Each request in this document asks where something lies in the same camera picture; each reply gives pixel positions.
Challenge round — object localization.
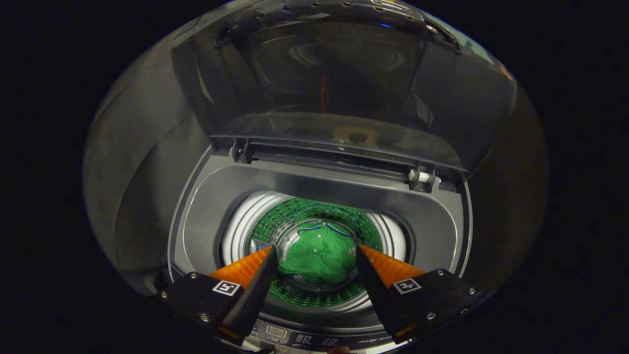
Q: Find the grey washing machine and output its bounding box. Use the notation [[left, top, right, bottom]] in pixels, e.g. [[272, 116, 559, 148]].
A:
[[167, 140, 473, 354]]

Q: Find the dark washing machine lid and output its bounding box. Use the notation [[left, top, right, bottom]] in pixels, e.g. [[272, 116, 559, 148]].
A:
[[170, 0, 517, 178]]

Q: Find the green polo shirt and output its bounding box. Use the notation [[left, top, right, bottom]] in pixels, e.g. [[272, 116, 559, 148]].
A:
[[278, 221, 357, 286]]

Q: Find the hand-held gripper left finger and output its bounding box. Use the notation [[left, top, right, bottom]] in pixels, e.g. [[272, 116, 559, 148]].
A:
[[158, 245, 279, 346]]

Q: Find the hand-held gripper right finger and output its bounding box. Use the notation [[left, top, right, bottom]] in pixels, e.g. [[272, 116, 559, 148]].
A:
[[355, 244, 478, 345]]

